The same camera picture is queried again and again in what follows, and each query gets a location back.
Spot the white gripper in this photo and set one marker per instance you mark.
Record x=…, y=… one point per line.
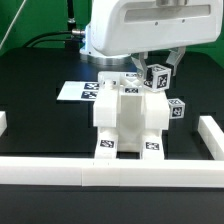
x=134, y=26

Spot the white tagged cube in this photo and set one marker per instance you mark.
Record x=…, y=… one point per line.
x=177, y=108
x=158, y=78

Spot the white chair seat part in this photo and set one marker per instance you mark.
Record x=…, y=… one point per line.
x=130, y=120

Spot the white chair back frame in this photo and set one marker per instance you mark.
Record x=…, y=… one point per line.
x=106, y=108

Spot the white U-shaped fence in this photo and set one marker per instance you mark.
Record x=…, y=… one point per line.
x=122, y=172

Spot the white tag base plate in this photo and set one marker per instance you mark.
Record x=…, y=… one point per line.
x=78, y=91

